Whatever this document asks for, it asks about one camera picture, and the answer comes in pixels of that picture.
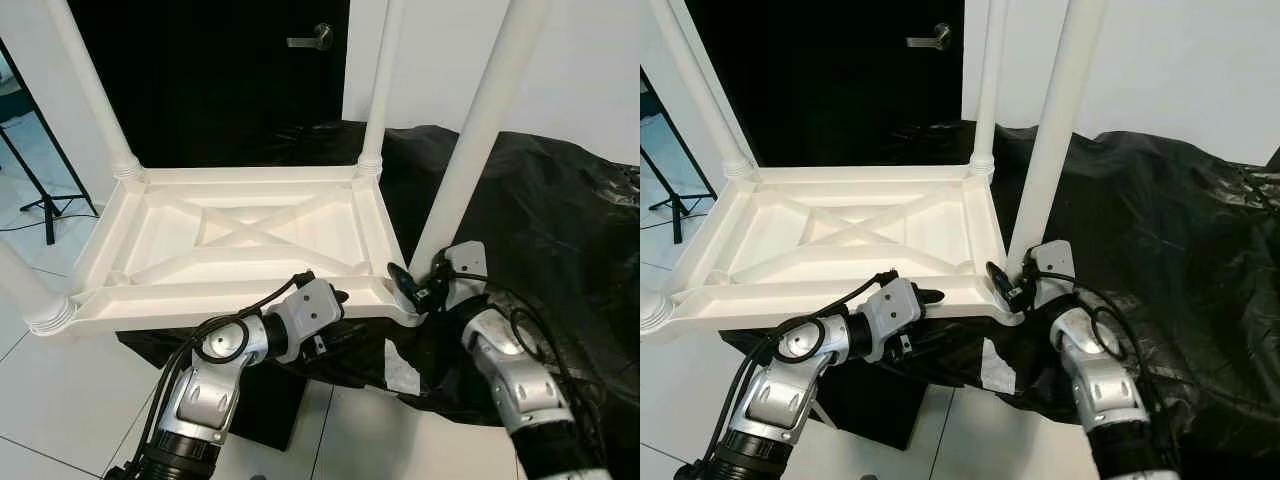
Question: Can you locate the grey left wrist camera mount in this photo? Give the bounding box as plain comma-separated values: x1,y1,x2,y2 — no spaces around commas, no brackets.
858,278,923,346
270,280,346,346

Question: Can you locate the black plastic table cover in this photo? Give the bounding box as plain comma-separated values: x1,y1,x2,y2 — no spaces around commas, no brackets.
720,122,1280,461
115,122,641,431

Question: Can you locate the glass panel black frame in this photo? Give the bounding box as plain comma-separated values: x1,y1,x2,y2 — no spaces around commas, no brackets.
640,70,721,211
0,40,101,216

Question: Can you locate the black tripod stand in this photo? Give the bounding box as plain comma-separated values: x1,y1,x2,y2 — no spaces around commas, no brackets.
640,150,716,246
0,130,99,246

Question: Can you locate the black door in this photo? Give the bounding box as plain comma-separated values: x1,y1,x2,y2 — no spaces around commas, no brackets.
68,0,351,169
685,0,966,169

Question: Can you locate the metal door handle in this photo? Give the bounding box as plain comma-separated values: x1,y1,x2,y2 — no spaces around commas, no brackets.
286,24,334,51
906,24,953,51

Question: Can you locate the thin black floor cable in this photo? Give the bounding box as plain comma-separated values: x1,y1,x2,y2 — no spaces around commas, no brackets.
0,212,91,233

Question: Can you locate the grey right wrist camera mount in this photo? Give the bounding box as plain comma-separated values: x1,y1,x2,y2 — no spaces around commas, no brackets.
440,242,489,311
1028,240,1076,309

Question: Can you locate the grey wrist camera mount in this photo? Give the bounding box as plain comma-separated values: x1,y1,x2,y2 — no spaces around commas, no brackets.
1028,240,1076,309
440,242,489,311
858,278,923,346
270,280,346,346

